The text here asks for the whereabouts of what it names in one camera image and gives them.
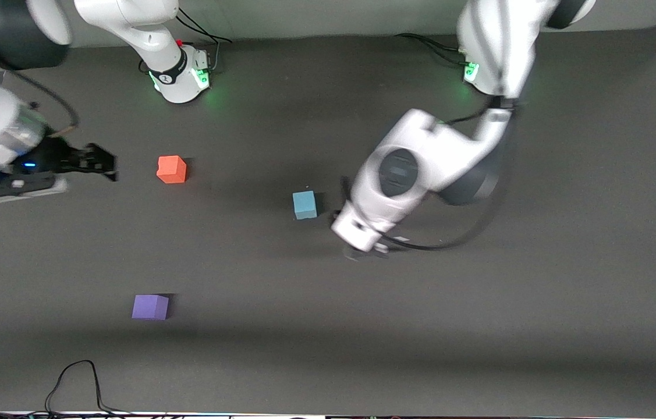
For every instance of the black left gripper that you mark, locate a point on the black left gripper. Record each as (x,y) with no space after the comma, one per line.
(359,253)

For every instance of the light blue foam block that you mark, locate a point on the light blue foam block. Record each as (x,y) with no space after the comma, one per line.
(304,205)

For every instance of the purple foam block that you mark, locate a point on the purple foam block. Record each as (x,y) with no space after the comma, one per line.
(150,306)

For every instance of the dark grey table mat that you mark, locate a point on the dark grey table mat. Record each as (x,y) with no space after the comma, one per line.
(333,302)

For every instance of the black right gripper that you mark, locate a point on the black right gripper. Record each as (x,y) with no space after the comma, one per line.
(55,155)

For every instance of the orange foam block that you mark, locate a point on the orange foam block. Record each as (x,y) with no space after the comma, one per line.
(171,169)

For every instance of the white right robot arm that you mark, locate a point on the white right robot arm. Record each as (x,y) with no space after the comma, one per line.
(147,35)

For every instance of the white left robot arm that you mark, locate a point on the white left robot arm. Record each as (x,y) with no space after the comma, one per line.
(421,169)

